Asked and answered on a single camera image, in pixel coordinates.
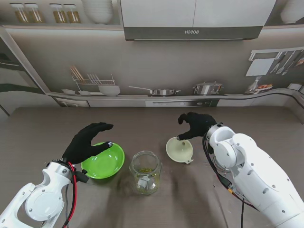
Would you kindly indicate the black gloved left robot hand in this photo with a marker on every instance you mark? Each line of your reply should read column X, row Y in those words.
column 82, row 147

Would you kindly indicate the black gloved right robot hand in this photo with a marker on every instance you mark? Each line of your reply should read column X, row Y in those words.
column 200, row 126

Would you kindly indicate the bright green plastic bowl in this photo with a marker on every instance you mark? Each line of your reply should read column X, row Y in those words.
column 109, row 161

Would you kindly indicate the cream plastic funnel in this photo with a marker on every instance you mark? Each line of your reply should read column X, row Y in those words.
column 177, row 152

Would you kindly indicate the green mung beans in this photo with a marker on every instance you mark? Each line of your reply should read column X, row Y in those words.
column 146, row 169

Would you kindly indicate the clear glass jar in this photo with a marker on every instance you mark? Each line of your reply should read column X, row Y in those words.
column 146, row 180

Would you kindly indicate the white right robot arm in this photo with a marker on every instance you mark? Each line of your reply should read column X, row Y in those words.
column 256, row 171

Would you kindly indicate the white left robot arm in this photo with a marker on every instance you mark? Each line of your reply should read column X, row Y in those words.
column 40, row 202

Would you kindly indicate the printed kitchen backdrop poster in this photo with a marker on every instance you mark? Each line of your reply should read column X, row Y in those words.
column 166, row 66

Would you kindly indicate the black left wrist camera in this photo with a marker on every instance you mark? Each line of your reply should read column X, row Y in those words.
column 83, row 176

